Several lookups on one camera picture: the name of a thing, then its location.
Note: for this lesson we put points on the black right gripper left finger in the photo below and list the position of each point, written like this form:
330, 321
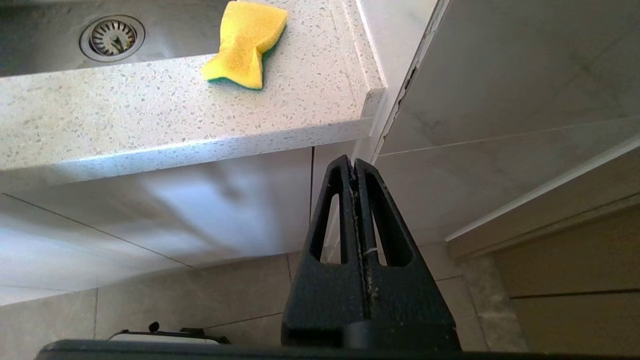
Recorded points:
325, 300

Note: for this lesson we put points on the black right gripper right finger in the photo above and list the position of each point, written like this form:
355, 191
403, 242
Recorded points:
410, 310

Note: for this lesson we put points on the white black robot base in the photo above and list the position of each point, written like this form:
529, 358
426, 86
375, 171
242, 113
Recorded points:
165, 336

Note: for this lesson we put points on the yellow green sponge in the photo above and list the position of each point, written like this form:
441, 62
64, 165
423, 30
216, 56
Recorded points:
245, 45

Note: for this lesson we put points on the stainless steel sink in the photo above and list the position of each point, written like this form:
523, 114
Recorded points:
40, 35

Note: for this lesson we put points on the white cabinet door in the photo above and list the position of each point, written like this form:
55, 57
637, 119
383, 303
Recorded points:
175, 210

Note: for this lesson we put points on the round metal drain strainer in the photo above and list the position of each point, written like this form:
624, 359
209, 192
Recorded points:
112, 37

